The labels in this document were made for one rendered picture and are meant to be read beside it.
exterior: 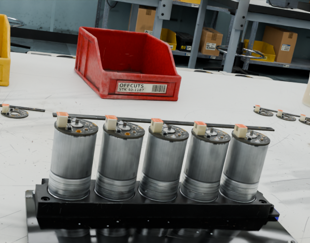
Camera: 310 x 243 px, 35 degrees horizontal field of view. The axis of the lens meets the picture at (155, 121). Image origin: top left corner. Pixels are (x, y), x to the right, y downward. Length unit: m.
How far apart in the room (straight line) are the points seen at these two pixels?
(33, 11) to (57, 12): 0.21
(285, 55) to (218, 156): 4.70
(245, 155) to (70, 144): 0.11
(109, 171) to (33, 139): 0.15
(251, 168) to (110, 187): 0.09
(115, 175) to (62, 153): 0.03
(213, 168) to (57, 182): 0.09
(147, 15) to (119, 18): 0.47
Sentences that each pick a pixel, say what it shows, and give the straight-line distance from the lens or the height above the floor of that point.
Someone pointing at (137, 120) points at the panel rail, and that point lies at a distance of 0.30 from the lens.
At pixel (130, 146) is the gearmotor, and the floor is 0.81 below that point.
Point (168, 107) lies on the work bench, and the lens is 0.56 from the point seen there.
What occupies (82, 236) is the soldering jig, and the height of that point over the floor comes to 0.76.
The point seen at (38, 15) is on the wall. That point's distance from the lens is 4.70.
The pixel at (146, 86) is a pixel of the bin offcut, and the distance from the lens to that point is 0.57.
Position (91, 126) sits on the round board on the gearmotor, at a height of 0.81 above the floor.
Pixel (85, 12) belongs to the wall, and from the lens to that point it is 4.72.
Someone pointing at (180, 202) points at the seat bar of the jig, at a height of 0.77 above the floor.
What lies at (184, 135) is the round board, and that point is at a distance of 0.29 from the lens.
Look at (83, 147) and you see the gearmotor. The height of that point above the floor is 0.80.
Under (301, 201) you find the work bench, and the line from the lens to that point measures 0.40.
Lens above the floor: 0.91
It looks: 19 degrees down
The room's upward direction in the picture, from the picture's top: 10 degrees clockwise
